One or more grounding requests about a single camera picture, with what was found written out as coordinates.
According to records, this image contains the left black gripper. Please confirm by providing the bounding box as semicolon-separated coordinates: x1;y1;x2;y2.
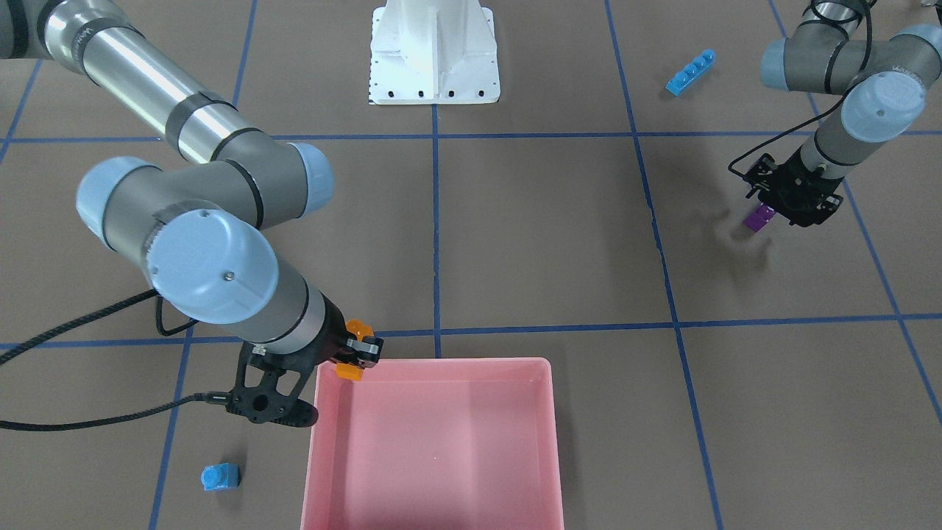
773;151;844;227

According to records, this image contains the white pedestal column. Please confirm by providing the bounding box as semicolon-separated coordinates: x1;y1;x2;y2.
368;1;501;105

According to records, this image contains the long blue toy block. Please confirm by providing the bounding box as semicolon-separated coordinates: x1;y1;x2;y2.
665;49;716;97

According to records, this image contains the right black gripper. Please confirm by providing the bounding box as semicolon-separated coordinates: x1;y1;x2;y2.
316;302;384;367

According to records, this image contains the orange toy block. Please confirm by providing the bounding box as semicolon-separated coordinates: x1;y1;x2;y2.
334;319;375;382

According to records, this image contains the small blue toy block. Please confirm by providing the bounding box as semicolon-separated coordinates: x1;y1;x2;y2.
199;462;240;491

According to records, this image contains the pink plastic box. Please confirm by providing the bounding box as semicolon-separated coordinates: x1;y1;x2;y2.
300;358;564;529

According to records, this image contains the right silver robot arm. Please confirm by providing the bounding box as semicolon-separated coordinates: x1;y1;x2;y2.
2;1;381;368

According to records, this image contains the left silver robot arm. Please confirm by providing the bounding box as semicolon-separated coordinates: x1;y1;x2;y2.
751;1;941;227

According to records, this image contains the purple toy block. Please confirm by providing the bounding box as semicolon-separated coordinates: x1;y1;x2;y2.
741;202;777;233

